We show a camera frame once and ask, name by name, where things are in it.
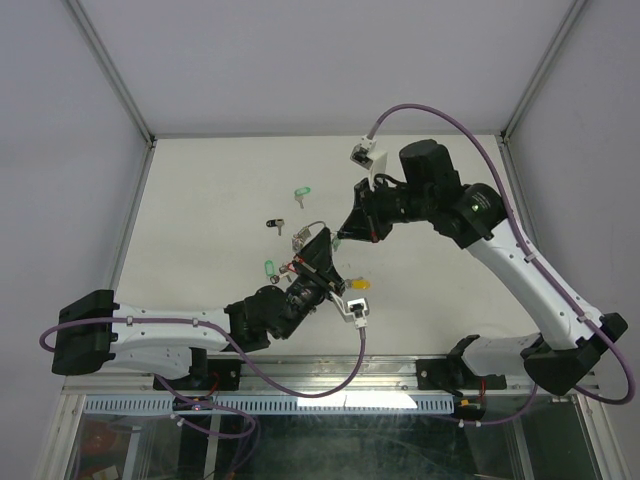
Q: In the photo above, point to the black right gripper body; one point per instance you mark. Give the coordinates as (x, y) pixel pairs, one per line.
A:
(385, 207)

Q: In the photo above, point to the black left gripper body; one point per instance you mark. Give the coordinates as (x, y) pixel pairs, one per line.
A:
(307, 290)

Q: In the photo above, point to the bunch of silver keys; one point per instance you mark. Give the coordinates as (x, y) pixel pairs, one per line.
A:
(300, 239)

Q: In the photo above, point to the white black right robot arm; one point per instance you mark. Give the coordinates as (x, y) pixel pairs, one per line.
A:
(572, 335)

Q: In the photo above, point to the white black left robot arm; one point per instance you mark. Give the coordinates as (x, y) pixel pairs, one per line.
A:
(95, 329)

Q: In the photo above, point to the silver key on black tag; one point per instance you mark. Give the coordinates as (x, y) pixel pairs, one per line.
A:
(279, 225)

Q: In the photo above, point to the yellow key tag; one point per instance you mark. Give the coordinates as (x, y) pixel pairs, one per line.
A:
(360, 284)

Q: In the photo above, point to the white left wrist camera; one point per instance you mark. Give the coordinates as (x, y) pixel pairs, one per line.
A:
(352, 311)

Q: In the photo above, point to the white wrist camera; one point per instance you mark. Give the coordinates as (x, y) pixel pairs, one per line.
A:
(372, 159)
(352, 311)

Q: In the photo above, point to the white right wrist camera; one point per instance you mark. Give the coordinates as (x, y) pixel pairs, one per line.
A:
(372, 159)

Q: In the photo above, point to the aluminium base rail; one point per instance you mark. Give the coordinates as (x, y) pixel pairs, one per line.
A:
(315, 374)

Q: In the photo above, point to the white slotted cable duct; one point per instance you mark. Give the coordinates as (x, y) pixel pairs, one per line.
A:
(354, 402)

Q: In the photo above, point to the aluminium frame right post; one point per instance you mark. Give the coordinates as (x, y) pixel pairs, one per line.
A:
(544, 67)

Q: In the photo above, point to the aluminium frame post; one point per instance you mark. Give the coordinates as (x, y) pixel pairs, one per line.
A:
(544, 67)
(101, 55)

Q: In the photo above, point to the aluminium frame left post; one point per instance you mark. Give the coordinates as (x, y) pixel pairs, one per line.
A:
(101, 55)

